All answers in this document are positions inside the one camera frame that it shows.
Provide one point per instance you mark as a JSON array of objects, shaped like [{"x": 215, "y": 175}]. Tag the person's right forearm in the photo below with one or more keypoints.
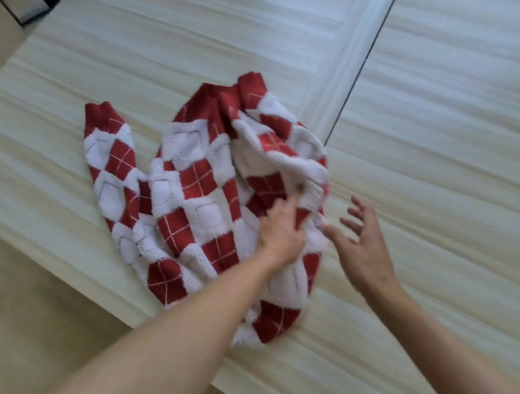
[{"x": 435, "y": 346}]

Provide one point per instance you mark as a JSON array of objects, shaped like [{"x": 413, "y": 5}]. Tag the dark framed furniture piece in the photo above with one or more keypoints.
[{"x": 28, "y": 9}]

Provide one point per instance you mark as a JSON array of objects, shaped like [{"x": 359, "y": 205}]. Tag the person's right middle finger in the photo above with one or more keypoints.
[{"x": 356, "y": 213}]

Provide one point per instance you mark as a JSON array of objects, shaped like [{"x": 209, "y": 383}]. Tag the person's left fingers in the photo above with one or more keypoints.
[{"x": 295, "y": 203}]

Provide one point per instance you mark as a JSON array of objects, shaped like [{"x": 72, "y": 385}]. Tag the person's left hand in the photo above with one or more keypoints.
[{"x": 280, "y": 234}]

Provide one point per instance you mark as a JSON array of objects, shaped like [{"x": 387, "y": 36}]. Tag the person's left forearm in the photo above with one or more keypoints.
[{"x": 184, "y": 333}]

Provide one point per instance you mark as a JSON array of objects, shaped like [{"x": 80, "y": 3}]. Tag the person's right hand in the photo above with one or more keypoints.
[{"x": 368, "y": 254}]

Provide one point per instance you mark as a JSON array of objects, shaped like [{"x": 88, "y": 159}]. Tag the red white argyle sweater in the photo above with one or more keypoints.
[{"x": 195, "y": 180}]

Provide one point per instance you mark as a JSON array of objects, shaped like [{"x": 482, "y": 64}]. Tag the person's right thumb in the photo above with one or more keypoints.
[{"x": 336, "y": 236}]

